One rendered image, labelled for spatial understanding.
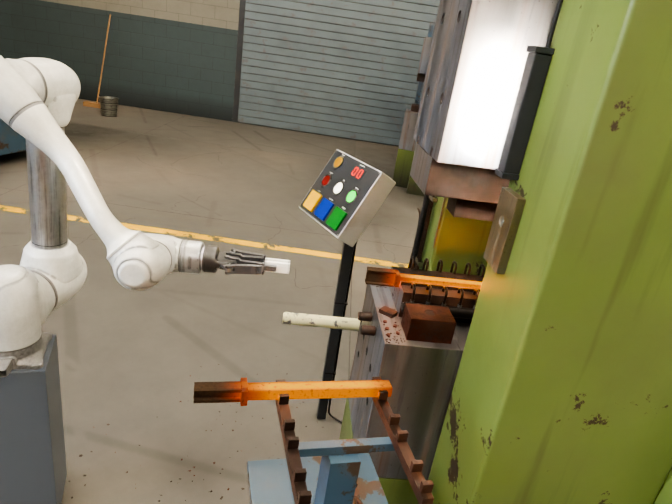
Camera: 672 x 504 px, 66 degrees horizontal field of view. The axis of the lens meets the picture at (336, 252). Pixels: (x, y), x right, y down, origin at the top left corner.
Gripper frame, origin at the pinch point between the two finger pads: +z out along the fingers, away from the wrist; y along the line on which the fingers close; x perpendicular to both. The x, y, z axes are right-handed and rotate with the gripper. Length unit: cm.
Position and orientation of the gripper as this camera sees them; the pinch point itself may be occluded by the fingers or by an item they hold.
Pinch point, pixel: (277, 265)
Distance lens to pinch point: 145.5
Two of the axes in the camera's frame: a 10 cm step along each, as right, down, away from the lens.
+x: 1.4, -9.2, -3.8
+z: 9.9, 1.1, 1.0
